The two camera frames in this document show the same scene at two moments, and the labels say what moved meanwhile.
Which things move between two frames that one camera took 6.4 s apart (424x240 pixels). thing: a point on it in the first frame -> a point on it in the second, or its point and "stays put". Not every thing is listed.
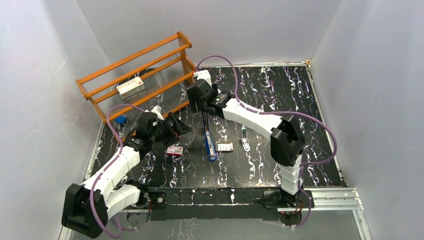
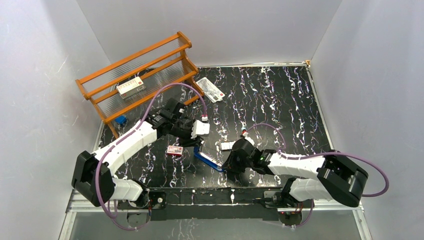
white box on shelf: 130,87 stays put
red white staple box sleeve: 176,151 stays put
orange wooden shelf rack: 155,79 stays put
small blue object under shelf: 121,120 stays put
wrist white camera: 204,74 -> 245,134
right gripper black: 192,100 -> 230,165
